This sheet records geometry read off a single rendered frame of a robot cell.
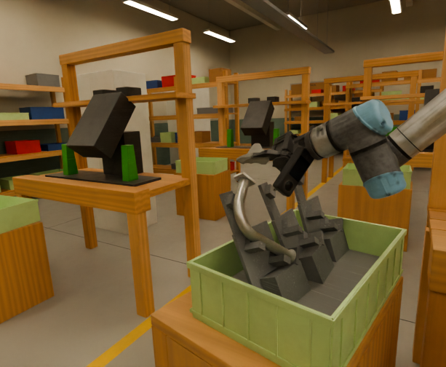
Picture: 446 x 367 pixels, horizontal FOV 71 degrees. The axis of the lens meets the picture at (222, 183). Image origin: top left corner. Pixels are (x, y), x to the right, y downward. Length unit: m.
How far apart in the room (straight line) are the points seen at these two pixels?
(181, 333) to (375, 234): 0.74
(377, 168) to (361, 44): 11.00
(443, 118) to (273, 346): 0.62
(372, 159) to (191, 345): 0.63
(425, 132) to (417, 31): 10.79
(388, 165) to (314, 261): 0.43
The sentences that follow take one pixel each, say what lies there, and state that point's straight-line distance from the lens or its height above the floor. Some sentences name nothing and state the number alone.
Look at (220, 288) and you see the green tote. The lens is 0.83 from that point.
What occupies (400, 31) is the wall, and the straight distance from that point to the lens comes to 11.60.
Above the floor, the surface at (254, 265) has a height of 0.94.
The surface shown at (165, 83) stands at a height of 2.09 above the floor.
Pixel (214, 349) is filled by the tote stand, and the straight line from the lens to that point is 0.87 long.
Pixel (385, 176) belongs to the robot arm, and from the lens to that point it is 0.69.
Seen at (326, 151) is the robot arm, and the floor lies 1.27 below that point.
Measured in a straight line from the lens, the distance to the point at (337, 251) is 1.19.
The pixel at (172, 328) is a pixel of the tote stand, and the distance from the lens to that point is 0.95.
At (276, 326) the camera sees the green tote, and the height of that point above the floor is 0.89.
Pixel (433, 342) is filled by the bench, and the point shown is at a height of 0.56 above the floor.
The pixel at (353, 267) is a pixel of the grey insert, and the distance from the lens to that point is 1.15.
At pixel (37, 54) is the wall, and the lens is 7.46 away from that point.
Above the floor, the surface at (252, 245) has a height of 1.01.
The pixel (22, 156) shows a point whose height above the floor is 0.82.
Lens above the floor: 1.35
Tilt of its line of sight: 12 degrees down
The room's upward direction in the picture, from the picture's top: 2 degrees counter-clockwise
